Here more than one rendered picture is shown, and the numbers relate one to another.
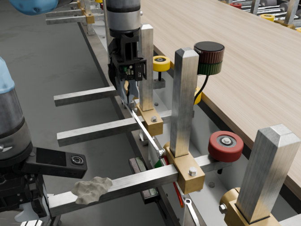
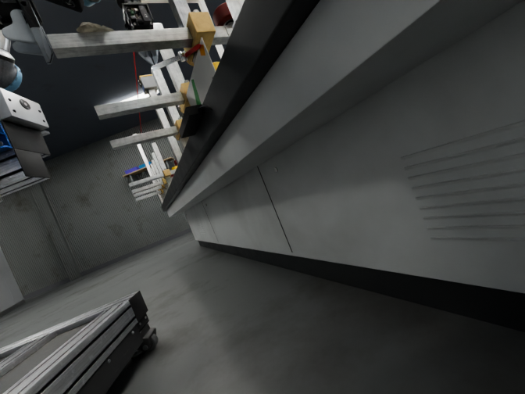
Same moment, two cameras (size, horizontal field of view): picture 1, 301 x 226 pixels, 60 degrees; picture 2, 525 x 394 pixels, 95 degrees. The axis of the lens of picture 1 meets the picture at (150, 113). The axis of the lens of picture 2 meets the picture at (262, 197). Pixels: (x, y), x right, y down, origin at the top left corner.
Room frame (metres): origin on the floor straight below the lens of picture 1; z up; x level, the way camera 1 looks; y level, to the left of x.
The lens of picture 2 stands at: (-0.19, -0.01, 0.43)
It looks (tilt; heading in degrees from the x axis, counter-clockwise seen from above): 2 degrees down; 354
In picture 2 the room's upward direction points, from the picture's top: 22 degrees counter-clockwise
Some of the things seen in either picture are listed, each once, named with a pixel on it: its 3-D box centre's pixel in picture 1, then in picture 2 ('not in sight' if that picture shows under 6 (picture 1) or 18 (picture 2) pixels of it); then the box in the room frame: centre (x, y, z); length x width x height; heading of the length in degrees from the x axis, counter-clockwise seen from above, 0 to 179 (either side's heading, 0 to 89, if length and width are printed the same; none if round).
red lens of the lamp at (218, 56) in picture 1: (208, 51); not in sight; (0.49, -0.11, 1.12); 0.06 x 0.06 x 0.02
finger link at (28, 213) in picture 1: (31, 214); (24, 34); (0.31, 0.23, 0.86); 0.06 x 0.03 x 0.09; 109
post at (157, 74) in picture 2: not in sight; (174, 116); (0.95, 0.10, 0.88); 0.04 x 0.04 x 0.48; 20
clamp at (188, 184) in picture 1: (182, 164); (198, 41); (0.46, -0.08, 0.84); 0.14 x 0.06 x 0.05; 20
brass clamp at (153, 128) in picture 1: (148, 117); (188, 99); (0.69, 0.01, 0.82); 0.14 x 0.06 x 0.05; 20
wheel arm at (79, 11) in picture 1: (75, 12); (158, 184); (2.06, 0.57, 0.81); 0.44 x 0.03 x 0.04; 110
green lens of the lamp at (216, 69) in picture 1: (206, 63); not in sight; (0.49, -0.11, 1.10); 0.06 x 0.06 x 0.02
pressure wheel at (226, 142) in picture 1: (222, 156); (233, 31); (0.47, -0.18, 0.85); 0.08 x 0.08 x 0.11
